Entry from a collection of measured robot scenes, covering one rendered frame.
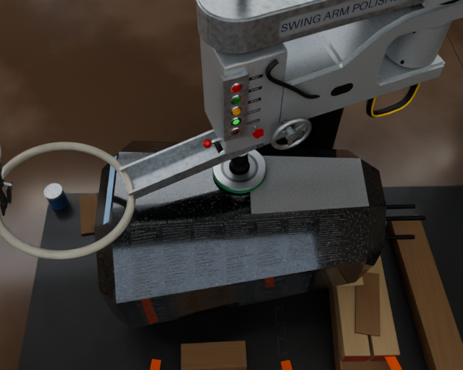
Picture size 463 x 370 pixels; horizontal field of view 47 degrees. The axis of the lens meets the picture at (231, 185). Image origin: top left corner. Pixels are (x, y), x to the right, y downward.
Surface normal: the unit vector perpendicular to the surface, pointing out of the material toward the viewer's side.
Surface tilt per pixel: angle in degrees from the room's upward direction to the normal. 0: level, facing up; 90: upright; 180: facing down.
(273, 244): 45
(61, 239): 0
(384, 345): 0
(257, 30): 90
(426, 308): 0
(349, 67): 90
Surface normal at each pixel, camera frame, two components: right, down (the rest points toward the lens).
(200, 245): 0.05, 0.22
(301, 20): 0.36, 0.79
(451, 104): 0.00, -0.53
